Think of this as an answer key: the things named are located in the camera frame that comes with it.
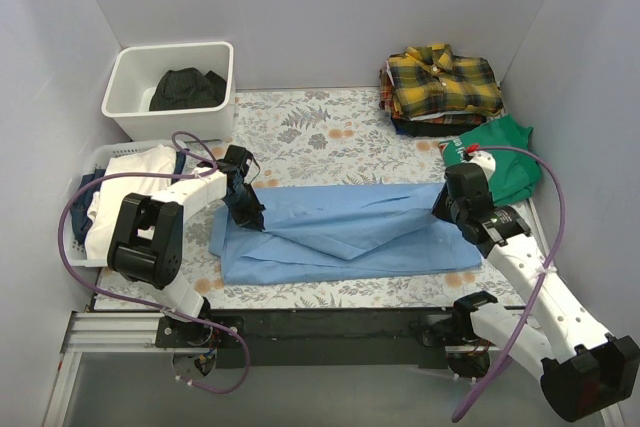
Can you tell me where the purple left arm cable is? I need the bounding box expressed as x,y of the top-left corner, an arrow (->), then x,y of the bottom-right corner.
57,131 -> 251,394

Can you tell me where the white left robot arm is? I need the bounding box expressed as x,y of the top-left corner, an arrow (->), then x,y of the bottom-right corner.
107,145 -> 265,347

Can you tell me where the white plastic bin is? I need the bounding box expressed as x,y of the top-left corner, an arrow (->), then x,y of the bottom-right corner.
101,41 -> 236,141

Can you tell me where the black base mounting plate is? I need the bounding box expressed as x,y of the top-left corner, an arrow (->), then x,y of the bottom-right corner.
155,308 -> 497,378

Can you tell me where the dark blue denim garment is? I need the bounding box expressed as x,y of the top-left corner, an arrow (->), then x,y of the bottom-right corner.
70,169 -> 106,245

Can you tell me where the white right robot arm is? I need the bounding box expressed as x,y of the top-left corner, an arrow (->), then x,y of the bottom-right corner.
433,145 -> 639,422

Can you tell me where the white perforated laundry basket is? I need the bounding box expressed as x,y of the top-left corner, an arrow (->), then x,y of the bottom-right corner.
64,139 -> 186,268

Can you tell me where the aluminium frame rail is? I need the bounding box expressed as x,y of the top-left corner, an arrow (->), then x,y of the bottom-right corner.
64,308 -> 472,352

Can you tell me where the light blue long sleeve shirt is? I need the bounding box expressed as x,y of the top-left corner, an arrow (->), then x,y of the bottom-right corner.
208,184 -> 482,286

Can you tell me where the stack of folded plaid shirts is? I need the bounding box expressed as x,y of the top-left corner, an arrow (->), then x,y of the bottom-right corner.
377,59 -> 507,138

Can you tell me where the dark striped garment in bin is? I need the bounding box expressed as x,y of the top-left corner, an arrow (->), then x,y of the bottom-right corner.
149,67 -> 227,112

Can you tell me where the cream white garment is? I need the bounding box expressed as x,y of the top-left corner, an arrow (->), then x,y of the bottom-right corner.
84,145 -> 177,261

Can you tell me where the green t-shirt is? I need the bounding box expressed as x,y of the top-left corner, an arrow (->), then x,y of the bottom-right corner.
439,115 -> 542,206

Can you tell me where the yellow plaid flannel shirt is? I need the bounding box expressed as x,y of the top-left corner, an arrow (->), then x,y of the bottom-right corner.
387,42 -> 504,121

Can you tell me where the floral patterned table mat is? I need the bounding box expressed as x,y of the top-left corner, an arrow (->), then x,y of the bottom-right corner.
90,87 -> 557,310

